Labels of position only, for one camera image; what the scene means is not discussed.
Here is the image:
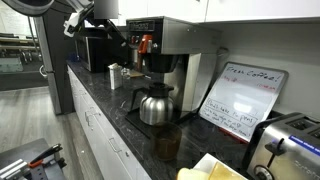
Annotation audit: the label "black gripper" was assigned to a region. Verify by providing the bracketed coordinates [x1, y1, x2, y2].
[84, 11, 130, 47]

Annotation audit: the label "toast slice with orange crust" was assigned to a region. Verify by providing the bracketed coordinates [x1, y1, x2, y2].
[208, 161, 246, 180]

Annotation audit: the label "steel carafe with black lid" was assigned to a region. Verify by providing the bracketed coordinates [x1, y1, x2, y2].
[129, 82, 175, 126]

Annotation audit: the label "stainless steel toaster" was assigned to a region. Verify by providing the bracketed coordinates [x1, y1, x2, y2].
[241, 112, 320, 180]

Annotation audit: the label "steel drawer handle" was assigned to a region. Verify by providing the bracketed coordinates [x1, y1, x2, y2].
[108, 136, 123, 155]

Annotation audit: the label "white upper cabinets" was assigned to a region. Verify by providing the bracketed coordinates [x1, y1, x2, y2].
[117, 0, 320, 24]

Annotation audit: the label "steel and black coffee maker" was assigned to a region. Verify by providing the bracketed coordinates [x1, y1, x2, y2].
[125, 15, 223, 140]

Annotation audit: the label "flat wooden tray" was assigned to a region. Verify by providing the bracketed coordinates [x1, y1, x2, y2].
[129, 69, 146, 79]

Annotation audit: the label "amber translucent plastic cup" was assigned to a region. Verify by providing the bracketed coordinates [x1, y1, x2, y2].
[150, 121, 184, 162]

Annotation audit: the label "grey cart table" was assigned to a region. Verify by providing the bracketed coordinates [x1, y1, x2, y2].
[0, 137, 68, 180]

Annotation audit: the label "silver metal block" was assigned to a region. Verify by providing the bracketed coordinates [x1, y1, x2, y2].
[0, 158, 31, 180]

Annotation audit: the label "small handwritten whiteboard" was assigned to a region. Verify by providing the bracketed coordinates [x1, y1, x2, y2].
[197, 61, 290, 143]

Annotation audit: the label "small clear glass jar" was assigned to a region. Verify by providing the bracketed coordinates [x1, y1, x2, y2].
[121, 67, 132, 81]

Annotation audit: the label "tall dark steel refrigerator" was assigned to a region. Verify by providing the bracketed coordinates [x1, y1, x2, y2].
[33, 8, 77, 116]

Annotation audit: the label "grey storage bin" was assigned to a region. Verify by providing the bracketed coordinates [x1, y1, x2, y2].
[0, 56, 25, 74]

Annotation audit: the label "pale yellow toast slice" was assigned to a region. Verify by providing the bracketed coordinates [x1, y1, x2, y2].
[176, 167, 211, 180]

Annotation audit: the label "black tool with orange collar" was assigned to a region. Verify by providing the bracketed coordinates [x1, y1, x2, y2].
[28, 143, 65, 170]

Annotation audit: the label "steel door handle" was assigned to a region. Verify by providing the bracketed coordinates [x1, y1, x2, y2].
[84, 109, 93, 127]
[89, 107, 100, 125]

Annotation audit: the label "white lower cabinet unit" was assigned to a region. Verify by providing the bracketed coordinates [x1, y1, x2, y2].
[66, 64, 152, 180]

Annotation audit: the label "orange faucet lever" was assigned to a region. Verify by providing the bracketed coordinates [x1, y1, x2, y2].
[137, 34, 153, 55]

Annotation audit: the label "black steel microwave oven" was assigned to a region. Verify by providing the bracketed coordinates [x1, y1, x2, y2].
[74, 27, 112, 73]

